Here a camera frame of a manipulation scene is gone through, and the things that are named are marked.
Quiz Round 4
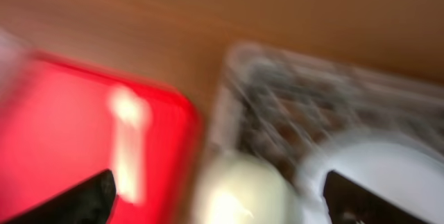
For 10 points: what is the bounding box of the grey dishwasher rack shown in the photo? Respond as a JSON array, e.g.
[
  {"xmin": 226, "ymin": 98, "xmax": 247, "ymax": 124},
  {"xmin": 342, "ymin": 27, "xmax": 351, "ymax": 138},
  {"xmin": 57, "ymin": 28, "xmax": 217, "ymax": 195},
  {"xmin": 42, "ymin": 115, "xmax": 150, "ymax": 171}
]
[{"xmin": 207, "ymin": 42, "xmax": 443, "ymax": 188}]

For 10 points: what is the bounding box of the red serving tray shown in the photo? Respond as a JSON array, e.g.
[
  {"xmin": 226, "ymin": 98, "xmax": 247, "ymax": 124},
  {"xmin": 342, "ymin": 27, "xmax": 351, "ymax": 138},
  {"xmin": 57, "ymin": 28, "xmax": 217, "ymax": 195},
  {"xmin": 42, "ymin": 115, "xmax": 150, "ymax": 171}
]
[{"xmin": 1, "ymin": 51, "xmax": 200, "ymax": 223}]

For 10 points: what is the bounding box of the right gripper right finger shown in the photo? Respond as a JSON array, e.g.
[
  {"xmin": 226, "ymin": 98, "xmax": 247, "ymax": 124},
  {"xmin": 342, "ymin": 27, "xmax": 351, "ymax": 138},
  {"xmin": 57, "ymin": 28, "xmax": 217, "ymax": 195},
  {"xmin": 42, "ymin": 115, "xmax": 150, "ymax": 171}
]
[{"xmin": 323, "ymin": 171, "xmax": 434, "ymax": 224}]

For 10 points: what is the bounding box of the white plastic spoon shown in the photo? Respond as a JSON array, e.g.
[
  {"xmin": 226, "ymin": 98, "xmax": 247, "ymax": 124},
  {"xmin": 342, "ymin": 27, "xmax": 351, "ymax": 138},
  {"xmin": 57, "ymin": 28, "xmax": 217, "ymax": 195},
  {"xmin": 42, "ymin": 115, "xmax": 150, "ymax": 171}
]
[{"xmin": 108, "ymin": 85, "xmax": 152, "ymax": 205}]

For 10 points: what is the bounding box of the yellow plastic cup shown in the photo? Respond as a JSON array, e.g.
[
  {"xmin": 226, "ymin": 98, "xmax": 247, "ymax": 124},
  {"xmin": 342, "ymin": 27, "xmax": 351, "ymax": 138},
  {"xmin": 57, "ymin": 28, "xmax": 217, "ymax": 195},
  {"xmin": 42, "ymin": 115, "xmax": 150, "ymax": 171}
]
[{"xmin": 191, "ymin": 152, "xmax": 303, "ymax": 224}]

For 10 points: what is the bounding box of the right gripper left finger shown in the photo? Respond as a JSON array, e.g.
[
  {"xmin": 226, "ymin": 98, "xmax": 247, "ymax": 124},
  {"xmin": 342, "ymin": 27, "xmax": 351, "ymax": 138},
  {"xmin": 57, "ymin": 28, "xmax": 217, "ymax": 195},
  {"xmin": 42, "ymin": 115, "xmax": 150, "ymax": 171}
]
[{"xmin": 5, "ymin": 169, "xmax": 117, "ymax": 224}]

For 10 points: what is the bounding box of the large light blue plate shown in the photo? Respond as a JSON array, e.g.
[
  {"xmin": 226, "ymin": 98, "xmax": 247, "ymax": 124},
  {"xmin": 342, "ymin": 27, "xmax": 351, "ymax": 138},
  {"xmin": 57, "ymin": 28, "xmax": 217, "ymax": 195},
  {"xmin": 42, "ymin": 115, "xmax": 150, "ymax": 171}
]
[{"xmin": 294, "ymin": 129, "xmax": 443, "ymax": 223}]

